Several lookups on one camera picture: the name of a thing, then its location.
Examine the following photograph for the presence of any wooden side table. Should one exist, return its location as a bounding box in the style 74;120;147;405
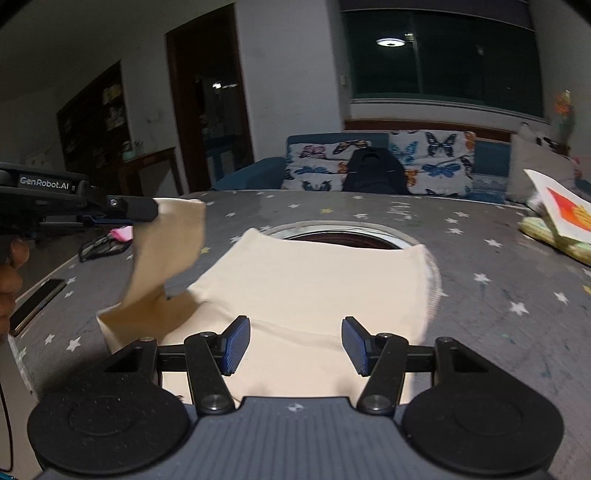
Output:
118;147;184;198

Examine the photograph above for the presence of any dark wooden door frame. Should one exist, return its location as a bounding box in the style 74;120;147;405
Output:
165;2;256;195

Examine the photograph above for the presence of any cream cloth garment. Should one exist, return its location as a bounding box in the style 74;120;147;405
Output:
96;198;435;408

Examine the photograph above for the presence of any star-patterned grey table cover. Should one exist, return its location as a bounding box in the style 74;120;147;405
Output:
8;189;591;480

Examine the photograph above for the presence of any dark wooden bookshelf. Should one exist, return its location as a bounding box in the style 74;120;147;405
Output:
56;60;133;176

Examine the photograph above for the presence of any grey pillow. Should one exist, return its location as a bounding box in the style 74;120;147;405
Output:
506;123;578;205

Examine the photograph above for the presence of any black backpack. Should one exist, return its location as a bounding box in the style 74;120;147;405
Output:
342;148;410;195

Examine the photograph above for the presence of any black cable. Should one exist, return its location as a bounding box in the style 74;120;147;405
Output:
0;378;16;476

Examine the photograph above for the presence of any red and white paper booklet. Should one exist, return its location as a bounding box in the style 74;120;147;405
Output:
523;169;591;243

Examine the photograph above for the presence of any black pencil case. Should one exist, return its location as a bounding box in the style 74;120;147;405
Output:
78;234;132;263

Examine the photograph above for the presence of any dark window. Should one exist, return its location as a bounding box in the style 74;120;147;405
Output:
341;0;546;119

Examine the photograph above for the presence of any butterfly print cushion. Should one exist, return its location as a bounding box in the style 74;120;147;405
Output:
281;131;477;198

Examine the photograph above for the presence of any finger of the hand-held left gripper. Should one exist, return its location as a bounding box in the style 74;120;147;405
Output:
83;195;160;227

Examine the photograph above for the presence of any person's left hand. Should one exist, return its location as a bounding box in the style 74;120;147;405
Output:
0;237;30;343

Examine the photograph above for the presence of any black smartphone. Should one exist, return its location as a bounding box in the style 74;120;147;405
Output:
9;279;67;337

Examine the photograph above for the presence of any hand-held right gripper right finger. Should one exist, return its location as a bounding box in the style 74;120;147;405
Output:
341;316;489;415

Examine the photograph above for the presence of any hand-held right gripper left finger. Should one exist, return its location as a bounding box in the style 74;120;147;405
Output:
103;316;252;415

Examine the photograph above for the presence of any blue sofa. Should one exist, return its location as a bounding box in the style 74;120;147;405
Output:
211;133;513;205

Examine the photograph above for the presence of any green patterned cushion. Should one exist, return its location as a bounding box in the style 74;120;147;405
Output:
517;217;591;267

